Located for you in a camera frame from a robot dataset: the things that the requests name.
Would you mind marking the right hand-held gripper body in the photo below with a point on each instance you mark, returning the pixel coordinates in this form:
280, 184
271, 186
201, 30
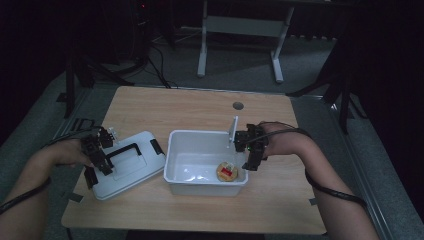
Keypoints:
258, 140

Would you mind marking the white metal desk frame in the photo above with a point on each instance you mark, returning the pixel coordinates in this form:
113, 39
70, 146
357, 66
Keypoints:
240, 26

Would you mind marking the person's left hand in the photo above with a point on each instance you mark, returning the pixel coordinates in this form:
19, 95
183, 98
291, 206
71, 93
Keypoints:
70, 153

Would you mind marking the grey tape piece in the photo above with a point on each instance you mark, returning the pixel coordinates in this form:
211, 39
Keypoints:
75, 197
313, 201

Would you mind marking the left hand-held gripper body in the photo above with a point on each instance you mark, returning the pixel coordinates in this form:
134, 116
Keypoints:
90, 146

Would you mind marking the metal floor rail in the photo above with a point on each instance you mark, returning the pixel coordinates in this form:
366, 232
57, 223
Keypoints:
71, 111
363, 186

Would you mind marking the black tripod stand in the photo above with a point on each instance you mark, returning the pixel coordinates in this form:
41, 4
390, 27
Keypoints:
70, 90
345, 100

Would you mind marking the person's right hand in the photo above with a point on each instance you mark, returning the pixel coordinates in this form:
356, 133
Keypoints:
286, 141

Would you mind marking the white plastic storage box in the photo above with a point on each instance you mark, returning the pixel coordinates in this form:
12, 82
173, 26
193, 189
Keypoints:
200, 187

